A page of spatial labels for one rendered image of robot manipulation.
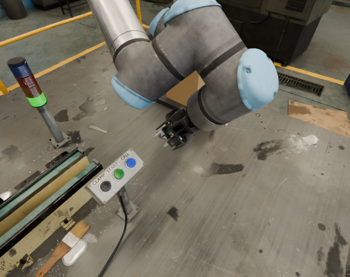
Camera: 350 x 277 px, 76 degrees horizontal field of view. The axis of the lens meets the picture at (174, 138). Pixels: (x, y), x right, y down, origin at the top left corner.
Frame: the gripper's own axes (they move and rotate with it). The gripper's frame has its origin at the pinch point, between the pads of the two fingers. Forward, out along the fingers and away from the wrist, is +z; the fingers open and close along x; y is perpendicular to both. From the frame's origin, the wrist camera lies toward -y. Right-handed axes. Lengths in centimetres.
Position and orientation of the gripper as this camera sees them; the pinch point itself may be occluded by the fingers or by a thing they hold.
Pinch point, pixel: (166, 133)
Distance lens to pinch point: 66.9
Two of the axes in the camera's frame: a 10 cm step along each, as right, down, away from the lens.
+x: 6.4, 7.6, 1.3
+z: -4.9, 2.7, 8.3
